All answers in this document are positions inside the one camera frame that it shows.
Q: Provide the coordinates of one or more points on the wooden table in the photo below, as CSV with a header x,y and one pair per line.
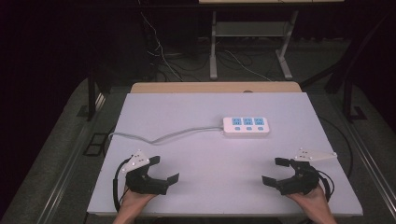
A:
x,y
214,87

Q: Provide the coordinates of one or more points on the black floor frame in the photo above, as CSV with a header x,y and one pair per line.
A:
x,y
96,144

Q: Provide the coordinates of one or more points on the white table board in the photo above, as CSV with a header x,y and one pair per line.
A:
x,y
199,174

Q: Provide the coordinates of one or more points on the aluminium floor rail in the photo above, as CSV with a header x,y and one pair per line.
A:
x,y
70,161
372,161

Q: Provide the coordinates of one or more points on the white power strip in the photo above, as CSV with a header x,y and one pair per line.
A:
x,y
246,127

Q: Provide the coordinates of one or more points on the grey metal stand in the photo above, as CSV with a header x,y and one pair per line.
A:
x,y
250,29

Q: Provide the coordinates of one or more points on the person's left hand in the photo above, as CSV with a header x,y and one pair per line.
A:
x,y
134,202

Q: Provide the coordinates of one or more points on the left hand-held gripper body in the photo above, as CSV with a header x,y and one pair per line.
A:
x,y
140,182

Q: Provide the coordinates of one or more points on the black metal stand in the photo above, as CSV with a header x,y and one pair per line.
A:
x,y
348,93
91,99

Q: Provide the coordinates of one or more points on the person's right hand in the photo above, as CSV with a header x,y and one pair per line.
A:
x,y
313,202

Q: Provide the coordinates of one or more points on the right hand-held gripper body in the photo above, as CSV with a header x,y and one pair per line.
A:
x,y
303,180

